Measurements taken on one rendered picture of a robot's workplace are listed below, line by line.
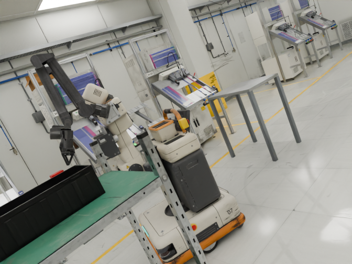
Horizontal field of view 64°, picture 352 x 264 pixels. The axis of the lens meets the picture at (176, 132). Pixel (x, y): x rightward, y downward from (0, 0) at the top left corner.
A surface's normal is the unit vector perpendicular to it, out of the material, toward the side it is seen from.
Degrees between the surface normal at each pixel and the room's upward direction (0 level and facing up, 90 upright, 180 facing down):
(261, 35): 90
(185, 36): 90
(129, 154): 90
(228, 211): 90
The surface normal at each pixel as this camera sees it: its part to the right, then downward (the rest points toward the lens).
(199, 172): 0.34, 0.05
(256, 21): -0.69, 0.43
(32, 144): 0.61, -0.10
